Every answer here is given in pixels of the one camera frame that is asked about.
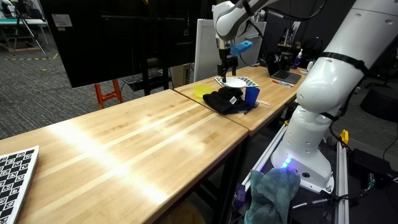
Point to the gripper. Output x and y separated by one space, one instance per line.
224 55

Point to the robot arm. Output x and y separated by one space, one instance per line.
323 87

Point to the black towel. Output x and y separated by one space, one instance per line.
222 100

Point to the teal towel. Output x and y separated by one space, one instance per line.
272 196

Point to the white plate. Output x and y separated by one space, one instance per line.
234 82

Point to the small checkered calibration board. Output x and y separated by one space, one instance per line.
251 82

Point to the white panel board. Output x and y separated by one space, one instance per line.
205 53

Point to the yellow bowl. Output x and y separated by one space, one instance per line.
201 90

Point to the blue cup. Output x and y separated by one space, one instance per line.
252 95

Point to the black fork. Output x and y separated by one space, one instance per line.
253 106

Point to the cardboard box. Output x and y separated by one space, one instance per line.
181 75

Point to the red marker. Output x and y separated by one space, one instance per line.
279 83

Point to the laptop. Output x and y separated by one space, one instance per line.
284 75

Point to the blue marker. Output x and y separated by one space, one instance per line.
285 82

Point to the pump bottle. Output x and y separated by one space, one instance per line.
297 60

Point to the black keyboard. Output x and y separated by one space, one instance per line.
143 76

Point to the large black screen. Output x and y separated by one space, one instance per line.
118 40

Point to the purple clamp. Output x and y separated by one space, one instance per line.
240 193

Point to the orange stool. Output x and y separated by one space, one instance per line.
107 95

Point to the yellow clamp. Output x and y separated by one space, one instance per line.
344 136

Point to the black round seat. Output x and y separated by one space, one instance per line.
381 104

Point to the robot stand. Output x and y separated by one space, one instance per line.
342 186

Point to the black power brick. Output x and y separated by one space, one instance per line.
370 161

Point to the white table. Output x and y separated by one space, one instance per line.
18 21

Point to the large checkered calibration board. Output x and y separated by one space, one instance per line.
14 180

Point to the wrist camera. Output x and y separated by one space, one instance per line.
242 47

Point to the camera on tripod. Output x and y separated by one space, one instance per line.
26 28

